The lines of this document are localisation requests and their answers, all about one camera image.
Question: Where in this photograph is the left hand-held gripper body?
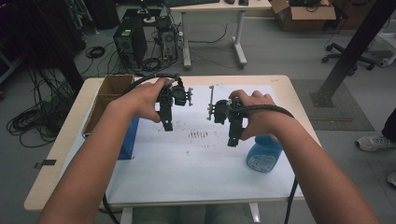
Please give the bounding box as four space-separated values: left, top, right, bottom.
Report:
157 77 194 108

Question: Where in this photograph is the open brown cardboard box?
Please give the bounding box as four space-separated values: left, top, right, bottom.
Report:
269 0 337 33

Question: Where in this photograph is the person's left hand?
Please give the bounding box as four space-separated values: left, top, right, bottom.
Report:
117 77 171 124

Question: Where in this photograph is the blue cardboard box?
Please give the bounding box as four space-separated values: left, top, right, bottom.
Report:
81 74 140 161

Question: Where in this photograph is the dark curtain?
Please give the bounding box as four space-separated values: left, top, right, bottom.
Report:
0 0 87 94

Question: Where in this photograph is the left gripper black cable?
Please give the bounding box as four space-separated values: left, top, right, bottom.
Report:
102 73 182 224

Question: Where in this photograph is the black keyboard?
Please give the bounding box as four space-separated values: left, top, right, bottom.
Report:
163 0 220 8

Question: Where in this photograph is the coiled black cable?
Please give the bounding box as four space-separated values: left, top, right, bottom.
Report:
141 57 163 72
85 45 106 60

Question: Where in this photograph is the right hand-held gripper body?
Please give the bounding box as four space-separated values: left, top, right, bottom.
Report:
206 85 248 125

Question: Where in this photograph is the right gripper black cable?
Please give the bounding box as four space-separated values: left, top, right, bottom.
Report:
229 104 299 224

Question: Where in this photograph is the light wooden table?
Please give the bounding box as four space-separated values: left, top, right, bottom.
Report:
23 74 322 224

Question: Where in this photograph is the person's right hand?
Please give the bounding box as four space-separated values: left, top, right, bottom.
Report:
228 89 283 142

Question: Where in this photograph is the blue spray bottle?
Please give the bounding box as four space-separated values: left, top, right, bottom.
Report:
245 133 284 174

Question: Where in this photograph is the black tape strip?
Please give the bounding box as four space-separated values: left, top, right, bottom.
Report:
33 159 58 170

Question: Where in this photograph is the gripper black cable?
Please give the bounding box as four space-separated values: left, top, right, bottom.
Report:
102 73 182 224
229 104 299 224

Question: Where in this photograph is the tangle of black cables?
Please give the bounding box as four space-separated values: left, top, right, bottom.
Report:
6 66 78 149

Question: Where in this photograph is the grey floor mat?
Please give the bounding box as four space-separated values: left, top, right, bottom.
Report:
290 78 375 132

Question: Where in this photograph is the black computer tower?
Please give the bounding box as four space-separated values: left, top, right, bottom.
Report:
112 15 149 70

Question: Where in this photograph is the white-legged desk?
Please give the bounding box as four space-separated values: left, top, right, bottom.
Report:
169 0 273 70

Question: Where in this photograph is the open computer tower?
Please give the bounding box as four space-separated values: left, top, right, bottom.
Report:
155 17 178 62

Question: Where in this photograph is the white board sheet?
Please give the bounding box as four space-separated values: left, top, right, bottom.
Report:
60 84 304 207

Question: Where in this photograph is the black metal post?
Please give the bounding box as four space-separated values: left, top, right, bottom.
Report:
309 0 396 108

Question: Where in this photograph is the loose black floor cable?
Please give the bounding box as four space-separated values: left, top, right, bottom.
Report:
188 22 229 45

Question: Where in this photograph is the black office chair base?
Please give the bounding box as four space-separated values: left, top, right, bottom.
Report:
320 42 378 71

